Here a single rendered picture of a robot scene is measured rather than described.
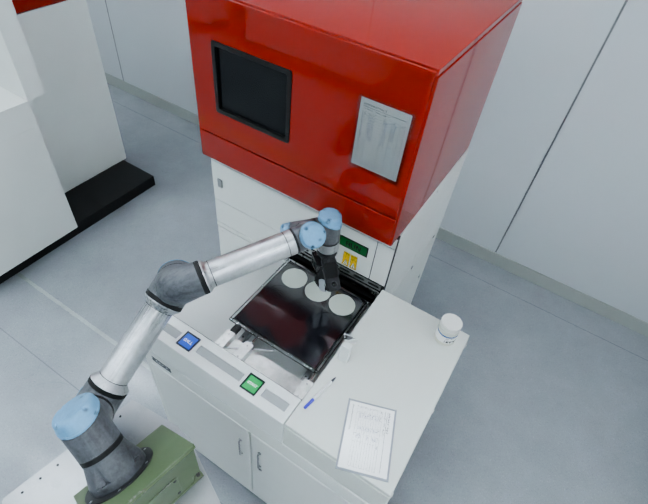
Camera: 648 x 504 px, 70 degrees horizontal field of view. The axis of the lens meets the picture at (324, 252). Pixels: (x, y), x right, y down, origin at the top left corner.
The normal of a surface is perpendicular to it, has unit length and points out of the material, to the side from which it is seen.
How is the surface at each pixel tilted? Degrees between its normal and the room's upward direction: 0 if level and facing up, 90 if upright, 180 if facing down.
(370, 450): 0
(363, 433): 0
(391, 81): 90
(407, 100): 90
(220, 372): 0
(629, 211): 90
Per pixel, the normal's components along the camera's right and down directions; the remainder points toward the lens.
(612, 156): -0.54, 0.58
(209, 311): 0.09, -0.69
